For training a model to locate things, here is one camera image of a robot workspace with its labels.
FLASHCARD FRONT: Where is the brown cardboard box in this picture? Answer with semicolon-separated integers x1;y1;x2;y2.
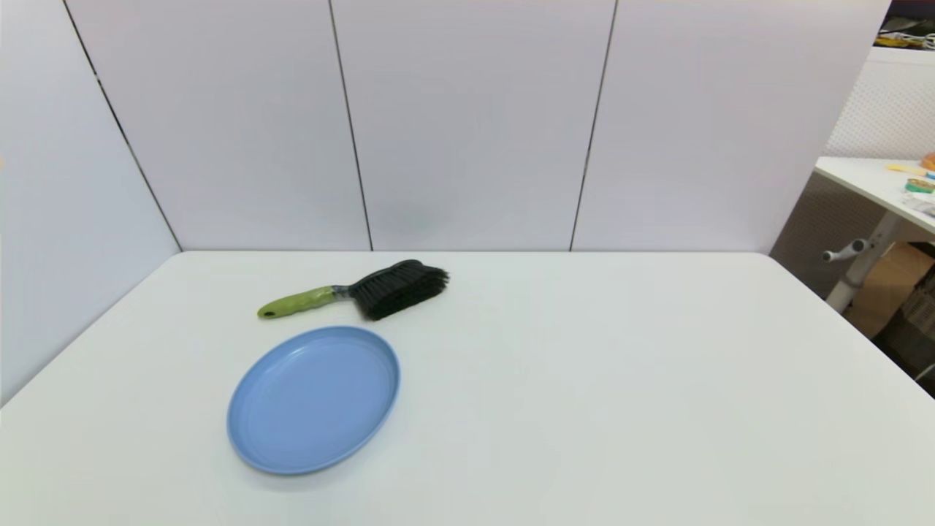
846;241;935;337

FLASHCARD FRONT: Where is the blue round plate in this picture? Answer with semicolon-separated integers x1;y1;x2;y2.
226;325;401;476

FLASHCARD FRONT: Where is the grey table crank handle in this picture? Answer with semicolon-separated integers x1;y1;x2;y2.
822;237;873;262

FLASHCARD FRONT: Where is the white side table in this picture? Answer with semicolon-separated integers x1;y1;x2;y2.
814;155;935;311

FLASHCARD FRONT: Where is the yellow and black clutter pile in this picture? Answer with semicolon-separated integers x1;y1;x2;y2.
879;12;935;50

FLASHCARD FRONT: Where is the perforated pegboard panel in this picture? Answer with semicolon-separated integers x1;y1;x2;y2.
771;45;935;297

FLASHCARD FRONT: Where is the green-handled black bristle brush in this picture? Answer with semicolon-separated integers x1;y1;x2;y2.
256;259;451;322

